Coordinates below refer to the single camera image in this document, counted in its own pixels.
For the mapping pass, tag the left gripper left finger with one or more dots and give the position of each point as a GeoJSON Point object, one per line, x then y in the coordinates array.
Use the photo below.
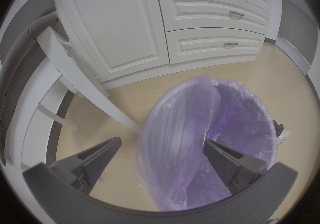
{"type": "Point", "coordinates": [97, 160]}

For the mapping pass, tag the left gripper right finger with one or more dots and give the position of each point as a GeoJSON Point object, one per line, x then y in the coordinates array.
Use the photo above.
{"type": "Point", "coordinates": [225, 163]}

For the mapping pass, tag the purple plastic bag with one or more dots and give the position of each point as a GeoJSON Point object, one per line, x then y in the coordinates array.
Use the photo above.
{"type": "Point", "coordinates": [237, 113]}

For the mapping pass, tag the clear printed wrapper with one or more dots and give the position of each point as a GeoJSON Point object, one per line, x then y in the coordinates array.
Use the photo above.
{"type": "Point", "coordinates": [283, 136]}

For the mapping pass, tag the black plastic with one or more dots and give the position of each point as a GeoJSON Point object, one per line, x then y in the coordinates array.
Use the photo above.
{"type": "Point", "coordinates": [278, 125]}

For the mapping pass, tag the white trash bin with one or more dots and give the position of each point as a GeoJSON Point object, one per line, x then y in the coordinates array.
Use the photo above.
{"type": "Point", "coordinates": [160, 128]}

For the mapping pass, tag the white chair dark grey seat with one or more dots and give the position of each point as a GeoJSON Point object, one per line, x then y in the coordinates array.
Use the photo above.
{"type": "Point", "coordinates": [75, 68]}

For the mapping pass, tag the white wardrobe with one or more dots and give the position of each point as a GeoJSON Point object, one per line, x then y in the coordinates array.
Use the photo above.
{"type": "Point", "coordinates": [125, 18]}

